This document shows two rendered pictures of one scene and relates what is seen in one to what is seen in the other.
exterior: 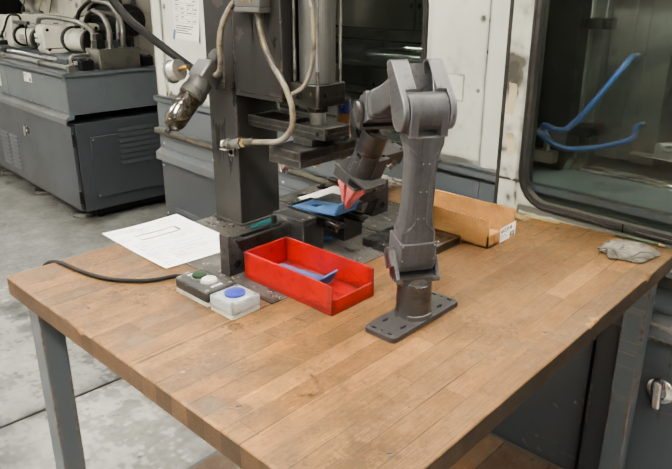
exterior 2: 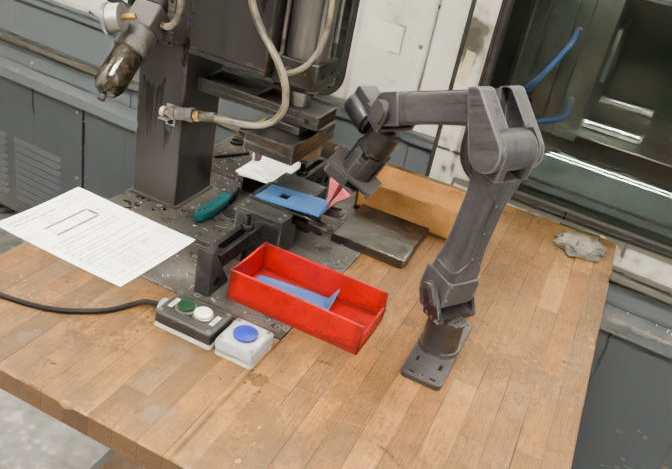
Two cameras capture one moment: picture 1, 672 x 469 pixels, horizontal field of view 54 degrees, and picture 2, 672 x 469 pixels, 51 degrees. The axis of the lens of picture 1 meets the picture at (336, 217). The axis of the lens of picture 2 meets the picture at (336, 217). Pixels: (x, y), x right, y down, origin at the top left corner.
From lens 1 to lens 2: 0.55 m
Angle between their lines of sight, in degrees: 24
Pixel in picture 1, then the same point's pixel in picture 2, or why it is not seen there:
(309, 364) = (371, 431)
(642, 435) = not seen: hidden behind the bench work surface
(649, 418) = not seen: hidden behind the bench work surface
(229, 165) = (164, 135)
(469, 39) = not seen: outside the picture
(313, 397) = not seen: outside the picture
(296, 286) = (309, 318)
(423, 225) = (475, 264)
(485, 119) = (425, 80)
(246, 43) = not seen: outside the picture
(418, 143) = (499, 187)
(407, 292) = (445, 331)
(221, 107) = (161, 63)
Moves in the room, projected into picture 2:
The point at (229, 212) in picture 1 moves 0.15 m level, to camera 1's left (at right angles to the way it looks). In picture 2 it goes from (156, 190) to (79, 189)
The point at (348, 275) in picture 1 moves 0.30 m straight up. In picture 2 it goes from (352, 296) to (388, 142)
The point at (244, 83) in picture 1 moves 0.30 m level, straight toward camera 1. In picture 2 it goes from (205, 42) to (265, 105)
